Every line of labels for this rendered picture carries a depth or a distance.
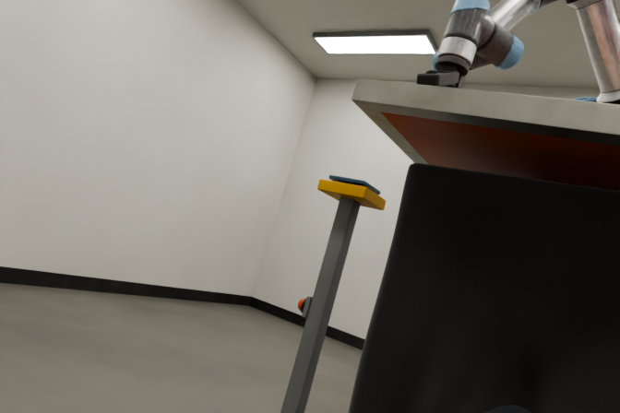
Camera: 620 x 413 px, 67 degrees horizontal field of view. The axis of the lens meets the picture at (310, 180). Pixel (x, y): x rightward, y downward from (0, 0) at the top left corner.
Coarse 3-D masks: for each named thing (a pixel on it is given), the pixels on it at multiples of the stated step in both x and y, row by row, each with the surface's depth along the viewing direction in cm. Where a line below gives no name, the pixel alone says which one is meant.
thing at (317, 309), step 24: (336, 192) 110; (360, 192) 107; (336, 216) 114; (336, 240) 112; (336, 264) 110; (336, 288) 112; (312, 312) 110; (312, 336) 108; (312, 360) 107; (288, 384) 108; (288, 408) 106
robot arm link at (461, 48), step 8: (448, 40) 99; (456, 40) 98; (464, 40) 98; (440, 48) 101; (448, 48) 98; (456, 48) 97; (464, 48) 97; (472, 48) 98; (456, 56) 98; (464, 56) 97; (472, 56) 99
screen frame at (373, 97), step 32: (352, 96) 73; (384, 96) 70; (416, 96) 68; (448, 96) 65; (480, 96) 63; (512, 96) 61; (384, 128) 83; (512, 128) 62; (544, 128) 59; (576, 128) 56; (608, 128) 54; (416, 160) 97
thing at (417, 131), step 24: (408, 120) 74; (432, 120) 70; (432, 144) 82; (456, 144) 77; (480, 144) 73; (504, 144) 69; (528, 144) 66; (552, 144) 63; (576, 144) 60; (600, 144) 58; (480, 168) 87; (504, 168) 81; (528, 168) 77; (552, 168) 73; (576, 168) 69; (600, 168) 66
